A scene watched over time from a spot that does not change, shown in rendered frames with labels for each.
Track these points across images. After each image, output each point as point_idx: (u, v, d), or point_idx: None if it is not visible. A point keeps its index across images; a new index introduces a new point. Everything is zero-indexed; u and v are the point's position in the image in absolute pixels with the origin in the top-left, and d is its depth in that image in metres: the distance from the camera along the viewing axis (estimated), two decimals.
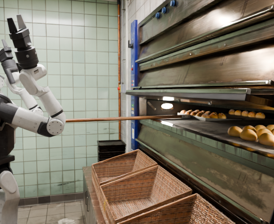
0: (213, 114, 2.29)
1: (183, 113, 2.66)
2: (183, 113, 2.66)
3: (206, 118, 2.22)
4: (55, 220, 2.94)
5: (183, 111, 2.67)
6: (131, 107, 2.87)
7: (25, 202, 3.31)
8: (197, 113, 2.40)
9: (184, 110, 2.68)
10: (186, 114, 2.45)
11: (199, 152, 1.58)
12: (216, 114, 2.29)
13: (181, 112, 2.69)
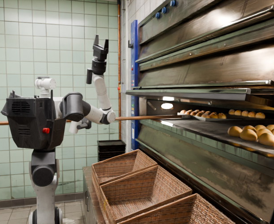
0: (213, 114, 2.29)
1: (183, 113, 2.66)
2: (183, 113, 2.66)
3: (206, 118, 2.22)
4: None
5: (183, 111, 2.67)
6: (131, 107, 2.87)
7: (25, 202, 3.31)
8: (197, 113, 2.40)
9: (184, 110, 2.68)
10: (186, 114, 2.45)
11: (199, 152, 1.58)
12: (216, 114, 2.29)
13: (181, 112, 2.69)
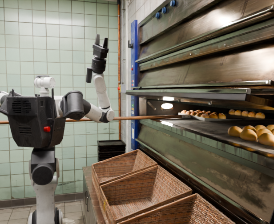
0: (213, 114, 2.29)
1: (183, 113, 2.66)
2: (183, 113, 2.66)
3: (205, 118, 2.22)
4: None
5: (184, 111, 2.67)
6: (131, 107, 2.87)
7: (25, 202, 3.31)
8: (197, 113, 2.39)
9: (185, 110, 2.68)
10: (186, 114, 2.45)
11: (199, 152, 1.58)
12: (216, 114, 2.28)
13: (182, 112, 2.69)
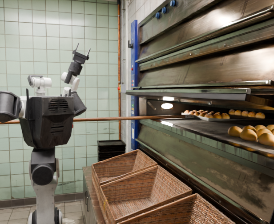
0: (216, 114, 2.29)
1: (187, 113, 2.66)
2: (187, 113, 2.66)
3: (209, 118, 2.22)
4: None
5: (187, 111, 2.67)
6: (131, 107, 2.87)
7: (25, 202, 3.31)
8: (200, 113, 2.40)
9: (188, 110, 2.68)
10: (190, 114, 2.45)
11: (199, 152, 1.58)
12: (219, 114, 2.28)
13: (185, 112, 2.69)
